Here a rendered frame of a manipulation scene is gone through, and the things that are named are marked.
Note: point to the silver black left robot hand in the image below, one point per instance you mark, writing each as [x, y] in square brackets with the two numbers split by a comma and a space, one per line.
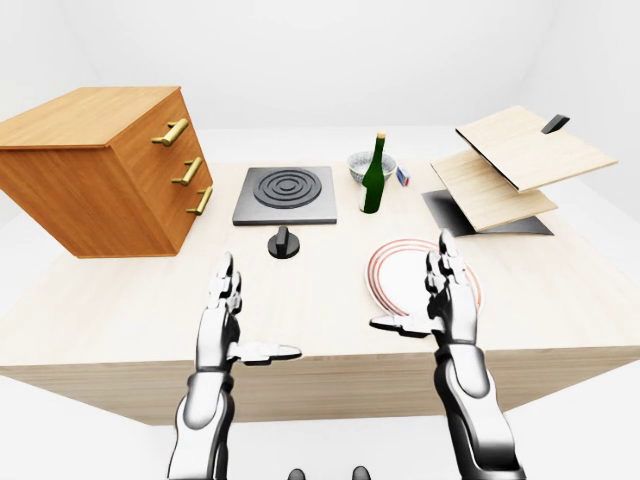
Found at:
[215, 335]

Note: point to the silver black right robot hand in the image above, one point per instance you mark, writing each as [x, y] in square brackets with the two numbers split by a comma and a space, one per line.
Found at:
[452, 310]

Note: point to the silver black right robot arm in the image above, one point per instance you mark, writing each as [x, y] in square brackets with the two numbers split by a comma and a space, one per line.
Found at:
[475, 415]

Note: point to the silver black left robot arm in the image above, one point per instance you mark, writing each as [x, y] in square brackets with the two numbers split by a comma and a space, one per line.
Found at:
[200, 420]

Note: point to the round black stove knob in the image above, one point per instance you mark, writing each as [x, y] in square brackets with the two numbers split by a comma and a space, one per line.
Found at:
[283, 243]

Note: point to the flat dark stove plate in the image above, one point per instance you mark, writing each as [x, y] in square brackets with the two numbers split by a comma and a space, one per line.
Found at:
[285, 192]

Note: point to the white plate with red rings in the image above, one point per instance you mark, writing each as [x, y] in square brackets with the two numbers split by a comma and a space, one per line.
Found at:
[400, 280]

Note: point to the wooden cabinet drawer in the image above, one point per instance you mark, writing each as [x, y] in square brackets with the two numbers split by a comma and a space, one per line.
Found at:
[177, 230]
[160, 195]
[145, 150]

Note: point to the small pale wooden board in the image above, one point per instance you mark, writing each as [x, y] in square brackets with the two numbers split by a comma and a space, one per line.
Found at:
[490, 200]

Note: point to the small blue and red box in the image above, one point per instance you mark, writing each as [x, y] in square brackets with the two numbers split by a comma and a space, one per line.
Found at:
[403, 177]

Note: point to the green glass bottle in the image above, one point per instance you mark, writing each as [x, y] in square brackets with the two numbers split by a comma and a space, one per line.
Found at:
[374, 180]

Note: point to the small dark rounded shape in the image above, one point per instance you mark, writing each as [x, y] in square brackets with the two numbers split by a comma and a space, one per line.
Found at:
[360, 473]
[296, 475]

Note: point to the patterned ceramic bowl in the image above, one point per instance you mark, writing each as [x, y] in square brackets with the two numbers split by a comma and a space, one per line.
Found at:
[358, 165]

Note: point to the large pale wooden board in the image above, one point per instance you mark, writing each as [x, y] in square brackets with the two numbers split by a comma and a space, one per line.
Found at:
[535, 150]

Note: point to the wooden cabinet with drawers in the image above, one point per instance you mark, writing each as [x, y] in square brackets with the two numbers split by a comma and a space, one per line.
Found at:
[75, 190]

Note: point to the small black block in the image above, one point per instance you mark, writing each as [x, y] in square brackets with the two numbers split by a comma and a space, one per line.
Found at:
[555, 123]

